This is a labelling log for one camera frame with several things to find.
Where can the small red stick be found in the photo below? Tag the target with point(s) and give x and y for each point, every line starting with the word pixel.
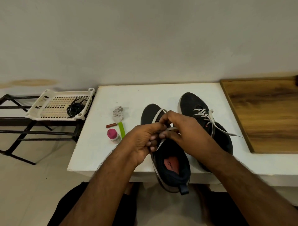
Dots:
pixel 111 125

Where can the person's right forearm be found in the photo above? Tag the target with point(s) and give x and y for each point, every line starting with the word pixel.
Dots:
pixel 254 193

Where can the person's left forearm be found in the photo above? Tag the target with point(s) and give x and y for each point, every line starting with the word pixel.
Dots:
pixel 97 195

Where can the black metal rack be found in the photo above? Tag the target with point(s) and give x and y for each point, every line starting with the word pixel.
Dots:
pixel 32 130

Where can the dark sneaker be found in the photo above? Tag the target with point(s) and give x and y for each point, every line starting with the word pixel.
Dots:
pixel 174 170
pixel 193 101

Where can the pink capped white bottle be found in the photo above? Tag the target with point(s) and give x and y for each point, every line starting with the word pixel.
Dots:
pixel 113 135

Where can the person's bare foot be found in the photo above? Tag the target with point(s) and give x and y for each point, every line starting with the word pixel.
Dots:
pixel 128 187

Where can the white perforated plastic tray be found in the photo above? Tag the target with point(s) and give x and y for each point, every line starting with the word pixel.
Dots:
pixel 53 106

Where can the wooden board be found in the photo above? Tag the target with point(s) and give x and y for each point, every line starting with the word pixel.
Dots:
pixel 267 111

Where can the grey shoelace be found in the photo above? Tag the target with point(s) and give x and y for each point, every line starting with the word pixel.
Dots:
pixel 212 118

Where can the crumpled white paper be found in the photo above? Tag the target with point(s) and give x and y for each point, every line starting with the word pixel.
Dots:
pixel 118 113

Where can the person's right hand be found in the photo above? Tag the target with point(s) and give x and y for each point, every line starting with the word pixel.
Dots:
pixel 191 135

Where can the person's left hand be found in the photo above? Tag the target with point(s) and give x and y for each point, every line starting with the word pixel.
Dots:
pixel 137 142

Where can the black shoelace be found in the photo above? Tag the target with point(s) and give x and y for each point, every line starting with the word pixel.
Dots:
pixel 80 102
pixel 74 109

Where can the green marker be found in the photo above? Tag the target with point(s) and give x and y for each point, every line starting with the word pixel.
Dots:
pixel 121 129

